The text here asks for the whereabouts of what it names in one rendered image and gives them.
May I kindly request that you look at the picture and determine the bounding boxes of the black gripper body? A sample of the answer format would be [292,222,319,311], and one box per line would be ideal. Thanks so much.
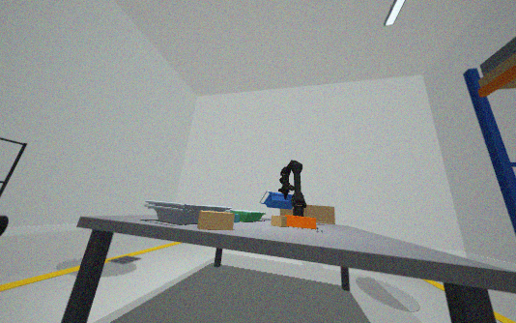
[278,181,294,191]

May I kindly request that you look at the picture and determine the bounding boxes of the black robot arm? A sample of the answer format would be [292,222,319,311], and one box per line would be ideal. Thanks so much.
[279,160,306,217]

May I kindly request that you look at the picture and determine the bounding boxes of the green plastic tray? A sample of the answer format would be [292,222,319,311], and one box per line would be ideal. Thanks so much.
[229,211,266,222]

